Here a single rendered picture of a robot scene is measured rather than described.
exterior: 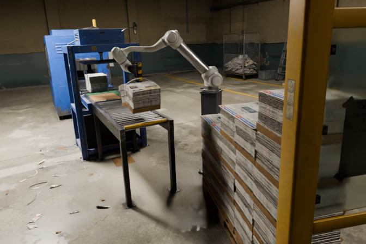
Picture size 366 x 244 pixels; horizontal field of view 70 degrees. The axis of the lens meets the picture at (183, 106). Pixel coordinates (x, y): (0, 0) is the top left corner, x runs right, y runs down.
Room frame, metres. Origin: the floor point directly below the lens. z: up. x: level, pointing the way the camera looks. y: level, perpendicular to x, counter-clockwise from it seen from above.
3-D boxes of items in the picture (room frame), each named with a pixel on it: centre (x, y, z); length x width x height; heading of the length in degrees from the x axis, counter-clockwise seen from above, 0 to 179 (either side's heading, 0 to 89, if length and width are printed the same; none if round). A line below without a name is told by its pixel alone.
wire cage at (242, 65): (10.36, -2.32, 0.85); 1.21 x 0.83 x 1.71; 29
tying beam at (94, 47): (3.87, 1.15, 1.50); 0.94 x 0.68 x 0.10; 119
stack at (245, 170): (2.01, -0.47, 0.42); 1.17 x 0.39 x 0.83; 11
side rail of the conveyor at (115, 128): (2.86, 0.88, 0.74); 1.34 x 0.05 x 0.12; 29
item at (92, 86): (4.38, 1.43, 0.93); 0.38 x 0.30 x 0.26; 29
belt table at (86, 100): (3.88, 1.15, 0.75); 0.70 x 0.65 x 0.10; 29
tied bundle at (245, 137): (1.60, -0.56, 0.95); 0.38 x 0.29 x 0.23; 103
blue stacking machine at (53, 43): (6.28, 2.41, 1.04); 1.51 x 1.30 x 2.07; 29
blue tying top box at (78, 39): (3.87, 1.15, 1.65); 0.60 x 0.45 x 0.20; 119
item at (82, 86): (4.87, 1.69, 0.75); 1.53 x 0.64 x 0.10; 29
